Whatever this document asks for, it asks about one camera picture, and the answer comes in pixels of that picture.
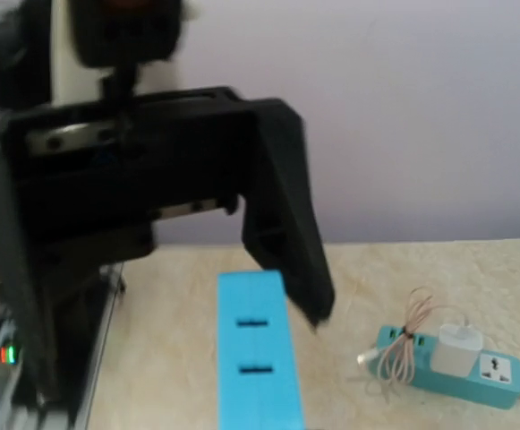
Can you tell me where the blue plug adapter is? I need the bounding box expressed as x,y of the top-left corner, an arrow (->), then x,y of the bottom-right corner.
217,271 -> 306,429

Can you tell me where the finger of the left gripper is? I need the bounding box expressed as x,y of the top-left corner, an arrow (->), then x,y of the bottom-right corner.
0,228 -> 103,409
243,99 -> 335,328

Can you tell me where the teal power strip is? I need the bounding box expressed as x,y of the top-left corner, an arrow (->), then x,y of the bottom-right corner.
375,324 -> 520,411

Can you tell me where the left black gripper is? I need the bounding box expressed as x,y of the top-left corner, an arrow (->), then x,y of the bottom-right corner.
0,87 -> 260,263

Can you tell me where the white plug adapter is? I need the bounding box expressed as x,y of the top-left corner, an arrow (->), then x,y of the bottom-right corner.
430,323 -> 483,378

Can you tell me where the beige thin charging cable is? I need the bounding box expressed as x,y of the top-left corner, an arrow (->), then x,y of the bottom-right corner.
356,286 -> 466,404

